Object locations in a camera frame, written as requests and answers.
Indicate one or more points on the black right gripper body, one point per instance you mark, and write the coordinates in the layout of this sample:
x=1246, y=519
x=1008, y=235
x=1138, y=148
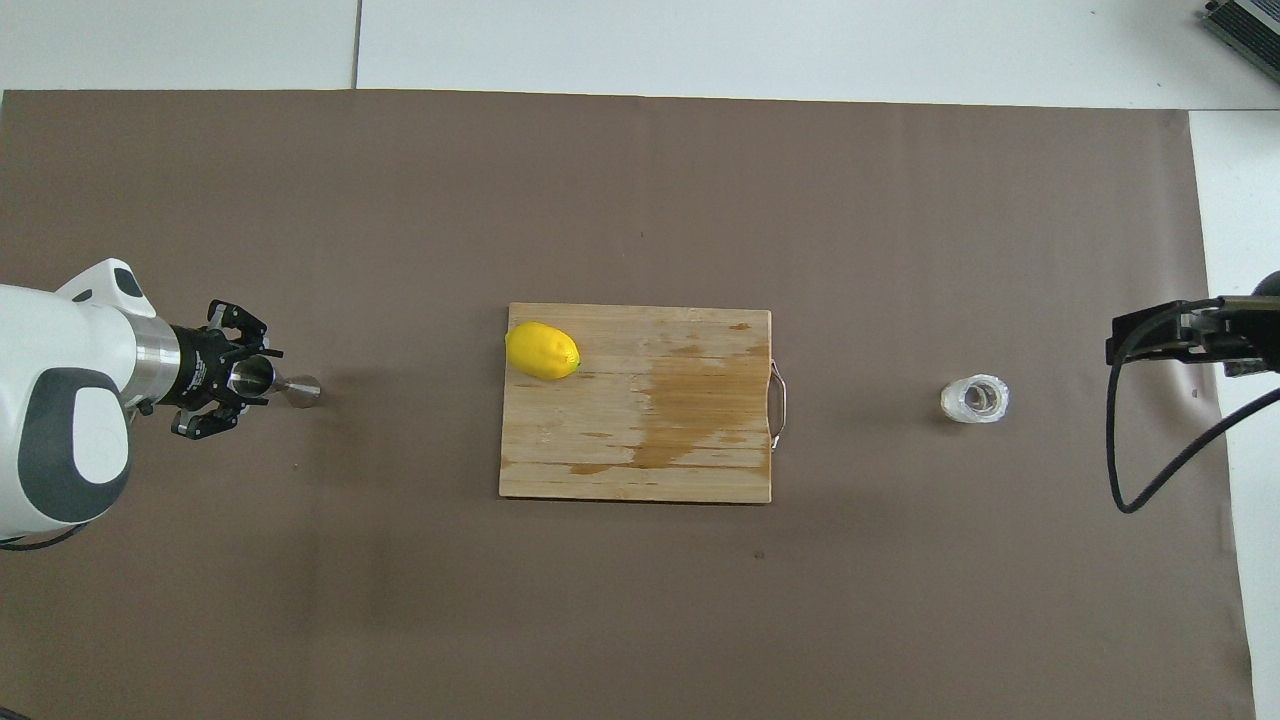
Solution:
x=1245, y=335

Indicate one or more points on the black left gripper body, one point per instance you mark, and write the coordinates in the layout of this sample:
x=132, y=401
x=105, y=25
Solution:
x=200, y=368

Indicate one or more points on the steel double jigger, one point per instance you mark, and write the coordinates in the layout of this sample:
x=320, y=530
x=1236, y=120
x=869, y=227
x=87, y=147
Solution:
x=300, y=390

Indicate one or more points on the clear crinkled plastic cup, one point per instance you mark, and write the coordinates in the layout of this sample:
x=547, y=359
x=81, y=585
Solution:
x=975, y=399

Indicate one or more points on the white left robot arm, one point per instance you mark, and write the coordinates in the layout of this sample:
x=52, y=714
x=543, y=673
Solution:
x=60, y=340

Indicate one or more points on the brown paper table mat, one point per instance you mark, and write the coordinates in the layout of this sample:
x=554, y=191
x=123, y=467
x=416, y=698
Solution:
x=400, y=200

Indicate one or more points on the yellow lemon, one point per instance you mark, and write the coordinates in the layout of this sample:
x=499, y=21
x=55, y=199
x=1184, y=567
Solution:
x=543, y=351

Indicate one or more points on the grey ribbed electronic device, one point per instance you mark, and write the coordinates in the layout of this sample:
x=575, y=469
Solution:
x=1250, y=20

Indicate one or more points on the wooden cutting board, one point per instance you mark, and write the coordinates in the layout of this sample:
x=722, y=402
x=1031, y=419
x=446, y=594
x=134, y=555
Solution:
x=620, y=440

